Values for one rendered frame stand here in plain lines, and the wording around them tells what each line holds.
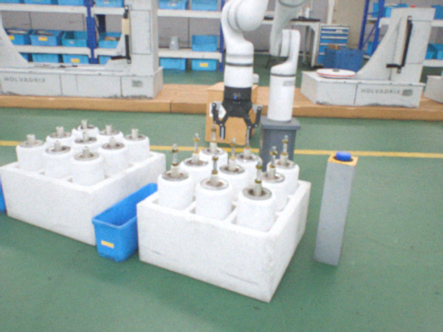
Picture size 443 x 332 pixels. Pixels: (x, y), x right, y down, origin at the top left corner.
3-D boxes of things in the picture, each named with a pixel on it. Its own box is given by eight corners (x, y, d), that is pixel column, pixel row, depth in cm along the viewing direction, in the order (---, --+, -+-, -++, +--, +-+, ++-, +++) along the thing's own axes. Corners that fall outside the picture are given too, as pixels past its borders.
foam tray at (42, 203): (90, 178, 161) (86, 138, 155) (166, 197, 146) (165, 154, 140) (7, 216, 128) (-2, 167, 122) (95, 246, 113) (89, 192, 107)
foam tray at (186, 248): (202, 205, 141) (202, 161, 134) (304, 231, 126) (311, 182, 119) (138, 260, 107) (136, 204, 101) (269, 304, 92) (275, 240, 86)
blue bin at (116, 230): (151, 212, 134) (150, 181, 130) (177, 219, 130) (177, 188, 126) (92, 255, 109) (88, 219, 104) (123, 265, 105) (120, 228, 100)
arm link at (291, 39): (298, 29, 137) (294, 78, 143) (273, 29, 137) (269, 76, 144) (302, 30, 128) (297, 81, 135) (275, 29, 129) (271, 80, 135)
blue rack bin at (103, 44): (107, 46, 572) (105, 31, 564) (132, 47, 573) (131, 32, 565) (97, 48, 525) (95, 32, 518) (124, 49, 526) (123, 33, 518)
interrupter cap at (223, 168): (233, 164, 113) (233, 162, 112) (250, 172, 107) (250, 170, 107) (213, 169, 108) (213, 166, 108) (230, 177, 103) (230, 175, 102)
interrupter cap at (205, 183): (208, 193, 93) (209, 191, 92) (194, 182, 99) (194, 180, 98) (234, 188, 96) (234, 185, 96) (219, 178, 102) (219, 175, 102)
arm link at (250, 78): (258, 82, 105) (260, 58, 103) (253, 88, 95) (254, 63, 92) (227, 80, 106) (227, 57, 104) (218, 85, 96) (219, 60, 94)
